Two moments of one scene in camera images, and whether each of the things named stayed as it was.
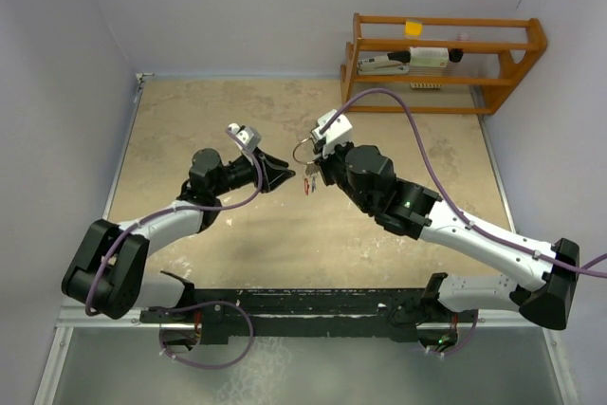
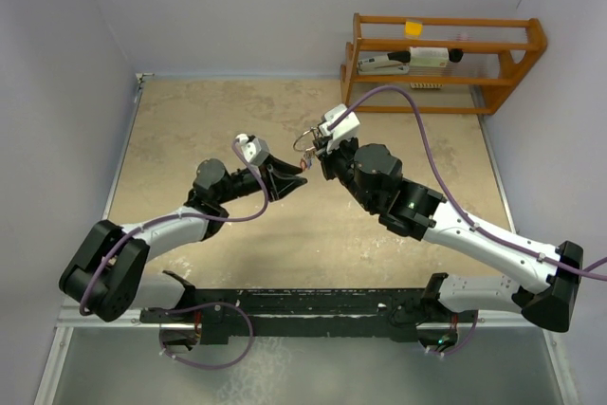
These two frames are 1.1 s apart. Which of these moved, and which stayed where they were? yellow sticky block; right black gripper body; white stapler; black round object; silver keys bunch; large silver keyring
Moved: large silver keyring; silver keys bunch
Stayed: right black gripper body; yellow sticky block; black round object; white stapler
